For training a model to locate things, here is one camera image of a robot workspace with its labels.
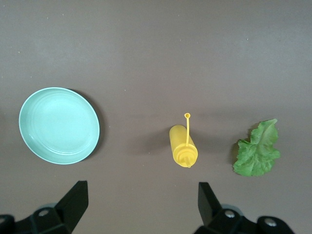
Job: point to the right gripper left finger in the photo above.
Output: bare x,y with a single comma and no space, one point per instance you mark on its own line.
73,204

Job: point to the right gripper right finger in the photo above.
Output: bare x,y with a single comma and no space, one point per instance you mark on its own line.
210,209

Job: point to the green lettuce leaf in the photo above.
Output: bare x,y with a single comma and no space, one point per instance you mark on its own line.
256,153

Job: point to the yellow mustard squeeze bottle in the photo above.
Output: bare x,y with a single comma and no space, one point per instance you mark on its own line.
181,139

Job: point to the mint green round plate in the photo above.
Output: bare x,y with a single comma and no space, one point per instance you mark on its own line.
58,126

